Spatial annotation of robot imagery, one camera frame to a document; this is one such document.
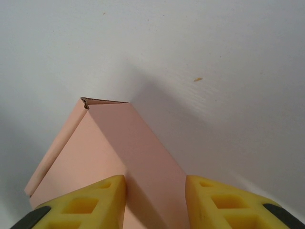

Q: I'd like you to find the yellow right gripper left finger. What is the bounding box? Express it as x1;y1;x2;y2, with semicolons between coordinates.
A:
9;175;126;229

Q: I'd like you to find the pink cardboard paper box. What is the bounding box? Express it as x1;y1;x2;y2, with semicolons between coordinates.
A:
23;97;189;229

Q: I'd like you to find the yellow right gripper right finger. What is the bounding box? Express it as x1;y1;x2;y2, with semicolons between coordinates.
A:
185;175;297;229

